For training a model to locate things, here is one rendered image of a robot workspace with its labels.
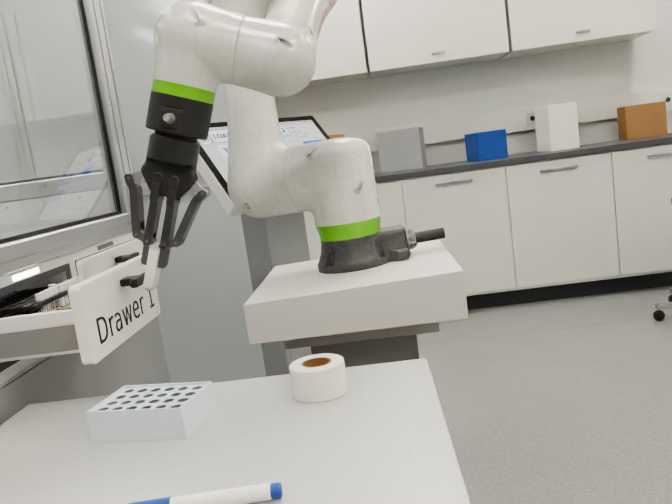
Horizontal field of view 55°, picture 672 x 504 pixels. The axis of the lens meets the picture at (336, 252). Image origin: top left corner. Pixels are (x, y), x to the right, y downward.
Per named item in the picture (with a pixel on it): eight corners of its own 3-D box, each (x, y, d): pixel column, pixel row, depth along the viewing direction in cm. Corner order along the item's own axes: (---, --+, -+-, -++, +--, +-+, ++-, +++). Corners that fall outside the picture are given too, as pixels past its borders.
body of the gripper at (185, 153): (139, 129, 94) (129, 192, 95) (197, 142, 93) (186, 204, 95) (156, 131, 101) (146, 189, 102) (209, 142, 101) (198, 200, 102)
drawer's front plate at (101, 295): (161, 312, 116) (150, 253, 115) (94, 365, 88) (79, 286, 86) (151, 314, 117) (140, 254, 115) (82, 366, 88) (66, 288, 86)
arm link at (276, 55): (271, 11, 122) (278, -50, 115) (330, 25, 123) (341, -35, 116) (229, 101, 95) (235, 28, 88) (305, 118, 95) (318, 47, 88)
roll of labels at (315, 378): (358, 384, 83) (354, 354, 83) (328, 405, 78) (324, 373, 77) (313, 380, 87) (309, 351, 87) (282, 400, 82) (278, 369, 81)
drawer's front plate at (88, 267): (147, 286, 148) (139, 239, 147) (95, 318, 120) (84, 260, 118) (140, 287, 149) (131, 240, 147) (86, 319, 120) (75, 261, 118)
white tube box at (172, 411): (216, 409, 81) (211, 380, 81) (186, 439, 73) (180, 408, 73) (129, 412, 84) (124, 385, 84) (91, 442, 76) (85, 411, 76)
